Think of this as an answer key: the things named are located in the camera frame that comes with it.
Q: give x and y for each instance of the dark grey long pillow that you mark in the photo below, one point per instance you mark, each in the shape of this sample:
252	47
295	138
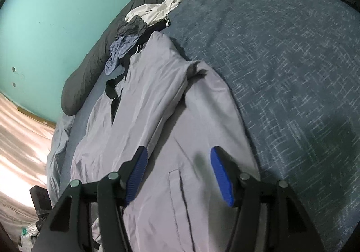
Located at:
112	44

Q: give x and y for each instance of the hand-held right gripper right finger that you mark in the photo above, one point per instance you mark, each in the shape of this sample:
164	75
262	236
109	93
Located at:
222	176

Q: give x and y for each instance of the light grey blanket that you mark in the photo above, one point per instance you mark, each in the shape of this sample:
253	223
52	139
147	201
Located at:
59	156

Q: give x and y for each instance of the grey jacket with black trim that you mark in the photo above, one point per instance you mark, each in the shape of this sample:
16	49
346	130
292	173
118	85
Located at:
168	128

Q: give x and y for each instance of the dark grey crumpled garment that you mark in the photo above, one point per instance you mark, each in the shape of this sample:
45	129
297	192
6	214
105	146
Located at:
132	27

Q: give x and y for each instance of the white crumpled garment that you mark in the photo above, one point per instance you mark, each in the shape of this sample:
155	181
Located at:
154	11

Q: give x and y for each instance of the pink curtain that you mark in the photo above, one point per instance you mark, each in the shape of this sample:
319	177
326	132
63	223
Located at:
19	156

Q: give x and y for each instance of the black garment with white stripe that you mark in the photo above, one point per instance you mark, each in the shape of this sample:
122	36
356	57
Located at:
153	29

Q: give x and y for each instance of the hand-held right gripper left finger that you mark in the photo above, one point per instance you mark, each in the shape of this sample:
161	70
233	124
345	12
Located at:
137	173

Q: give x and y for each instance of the clear plastic bag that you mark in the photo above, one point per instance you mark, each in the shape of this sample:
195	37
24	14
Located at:
29	235

